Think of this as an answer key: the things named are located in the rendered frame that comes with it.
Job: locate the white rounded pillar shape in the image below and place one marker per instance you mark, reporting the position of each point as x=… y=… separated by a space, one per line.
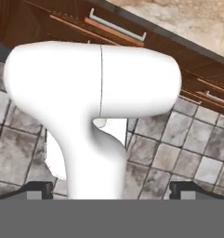
x=85 y=93

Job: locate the dark brown cupboard door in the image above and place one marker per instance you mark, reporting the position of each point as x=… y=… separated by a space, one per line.
x=14 y=21

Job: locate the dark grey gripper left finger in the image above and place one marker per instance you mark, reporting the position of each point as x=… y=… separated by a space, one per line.
x=39 y=189

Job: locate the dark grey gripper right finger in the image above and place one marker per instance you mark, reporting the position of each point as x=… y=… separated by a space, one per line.
x=181 y=188

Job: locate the brown wooden drawer front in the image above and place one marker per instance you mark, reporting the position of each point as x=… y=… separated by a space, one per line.
x=82 y=15
x=209 y=83

